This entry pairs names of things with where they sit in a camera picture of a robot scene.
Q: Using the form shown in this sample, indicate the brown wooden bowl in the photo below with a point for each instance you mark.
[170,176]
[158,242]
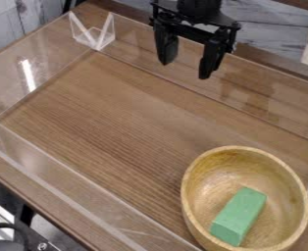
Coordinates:
[217,174]

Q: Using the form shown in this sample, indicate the green rectangular block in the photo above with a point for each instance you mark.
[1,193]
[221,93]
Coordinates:
[238,215]

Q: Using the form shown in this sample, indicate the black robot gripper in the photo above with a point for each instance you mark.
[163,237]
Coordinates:
[197,20]

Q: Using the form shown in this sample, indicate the clear acrylic enclosure wall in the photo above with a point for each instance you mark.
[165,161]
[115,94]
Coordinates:
[103,126]

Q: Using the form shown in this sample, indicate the black table leg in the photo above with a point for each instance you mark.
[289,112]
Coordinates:
[25,215]

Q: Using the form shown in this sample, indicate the clear acrylic corner bracket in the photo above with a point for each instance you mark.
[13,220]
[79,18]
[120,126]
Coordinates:
[94,37]

